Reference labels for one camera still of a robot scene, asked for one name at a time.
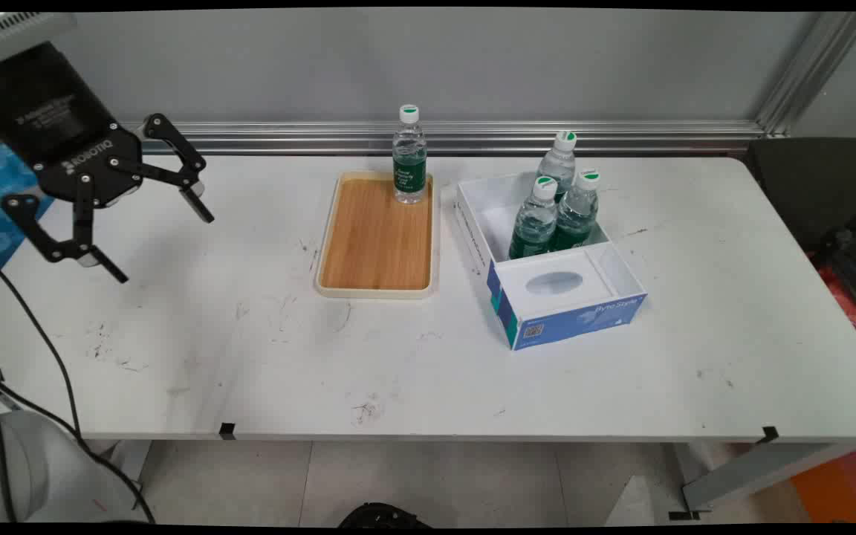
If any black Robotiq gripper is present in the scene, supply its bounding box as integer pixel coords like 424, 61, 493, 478
0, 42, 215, 285

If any green label water bottle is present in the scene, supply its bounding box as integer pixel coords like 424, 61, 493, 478
392, 105, 428, 205
536, 131, 577, 201
551, 169, 601, 252
508, 176, 559, 260

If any wooden tray with cream rim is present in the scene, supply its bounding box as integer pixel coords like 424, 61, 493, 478
314, 171, 441, 299

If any black round object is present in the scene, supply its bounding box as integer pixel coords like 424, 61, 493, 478
339, 503, 432, 528

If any white and blue cardboard box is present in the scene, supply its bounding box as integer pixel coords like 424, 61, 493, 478
455, 172, 649, 351

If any black chair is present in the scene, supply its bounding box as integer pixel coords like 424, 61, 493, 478
744, 137, 856, 255

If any grey table leg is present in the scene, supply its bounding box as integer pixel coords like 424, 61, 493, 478
677, 442, 845, 517

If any red patterned object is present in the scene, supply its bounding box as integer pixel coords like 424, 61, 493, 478
814, 256, 856, 351

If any orange box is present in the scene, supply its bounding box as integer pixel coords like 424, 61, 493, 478
791, 444, 856, 523

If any horizontal aluminium frame rail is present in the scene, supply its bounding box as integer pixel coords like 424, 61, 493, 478
0, 121, 771, 157

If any aluminium frame corner post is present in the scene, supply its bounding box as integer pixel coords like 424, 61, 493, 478
755, 11, 856, 136

